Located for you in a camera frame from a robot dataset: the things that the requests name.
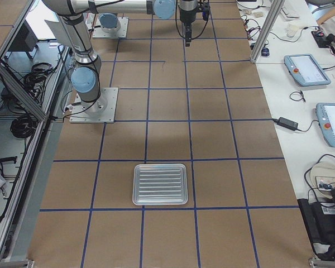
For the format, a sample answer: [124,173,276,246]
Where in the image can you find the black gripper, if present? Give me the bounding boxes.
[179,0,198,47]

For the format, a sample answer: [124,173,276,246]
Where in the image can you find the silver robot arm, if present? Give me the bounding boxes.
[43,0,209,71]
[99,13,121,34]

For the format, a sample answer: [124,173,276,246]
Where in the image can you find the silver ribbed metal tray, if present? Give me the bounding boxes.
[132,164,188,205]

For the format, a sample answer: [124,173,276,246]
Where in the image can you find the blue teach pendant far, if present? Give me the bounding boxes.
[284,54,331,87]

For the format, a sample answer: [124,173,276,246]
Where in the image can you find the blue teach pendant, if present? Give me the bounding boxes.
[315,103,335,147]
[284,54,331,87]

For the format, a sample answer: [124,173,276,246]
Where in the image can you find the black power adapter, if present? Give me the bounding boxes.
[277,117,298,131]

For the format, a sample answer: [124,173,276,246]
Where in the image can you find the blue teach pendant near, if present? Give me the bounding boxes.
[315,103,335,147]

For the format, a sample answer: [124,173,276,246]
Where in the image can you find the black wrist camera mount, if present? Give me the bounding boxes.
[199,1,210,22]

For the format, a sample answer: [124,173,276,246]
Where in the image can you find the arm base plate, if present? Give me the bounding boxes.
[69,87,118,123]
[93,17,129,39]

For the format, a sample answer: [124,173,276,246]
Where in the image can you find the aluminium frame post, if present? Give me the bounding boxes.
[250,0,285,63]

